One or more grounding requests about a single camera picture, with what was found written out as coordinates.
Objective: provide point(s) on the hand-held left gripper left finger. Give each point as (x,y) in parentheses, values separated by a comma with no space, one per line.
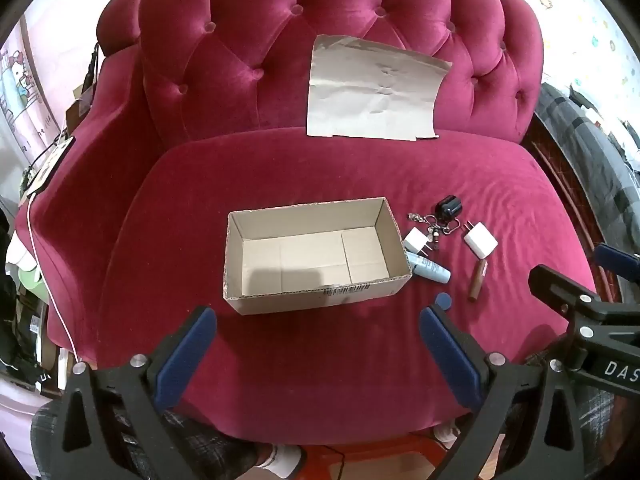
(182,360)

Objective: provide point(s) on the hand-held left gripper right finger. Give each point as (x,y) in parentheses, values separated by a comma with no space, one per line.
(450,360)

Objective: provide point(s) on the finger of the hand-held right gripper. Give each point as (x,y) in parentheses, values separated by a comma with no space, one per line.
(617,260)
(555,285)

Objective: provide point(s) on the blue round disc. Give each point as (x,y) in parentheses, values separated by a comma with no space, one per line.
(443,300)

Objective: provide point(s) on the brown lipstick tube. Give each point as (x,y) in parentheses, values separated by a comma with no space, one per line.
(477,282)

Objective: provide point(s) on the white charger plug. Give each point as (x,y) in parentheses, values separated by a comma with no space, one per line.
(481,244)
(414,241)

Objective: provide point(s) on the light blue cosmetic bottle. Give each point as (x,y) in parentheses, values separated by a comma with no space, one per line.
(430,267)

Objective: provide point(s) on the black key fob with keyrings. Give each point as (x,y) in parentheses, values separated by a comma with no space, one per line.
(447,207)

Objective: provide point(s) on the cardboard box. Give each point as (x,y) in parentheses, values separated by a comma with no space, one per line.
(300,260)

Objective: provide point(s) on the white sock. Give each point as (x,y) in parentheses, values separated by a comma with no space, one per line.
(450,432)
(282,462)

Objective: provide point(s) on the person's left leg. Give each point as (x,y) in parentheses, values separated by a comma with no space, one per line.
(220,450)

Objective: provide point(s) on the grey plaid bedding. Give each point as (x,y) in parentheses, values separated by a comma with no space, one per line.
(590,160)

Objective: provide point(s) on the red velvet tufted armchair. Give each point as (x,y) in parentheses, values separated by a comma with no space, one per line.
(200,210)

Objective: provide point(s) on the brown paper sheet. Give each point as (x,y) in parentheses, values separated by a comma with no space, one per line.
(370,90)

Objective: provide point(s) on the cartoon print curtain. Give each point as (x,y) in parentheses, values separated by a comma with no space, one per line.
(20,90)

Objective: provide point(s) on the dark wooden bed frame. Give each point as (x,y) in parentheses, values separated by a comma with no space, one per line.
(570,195)

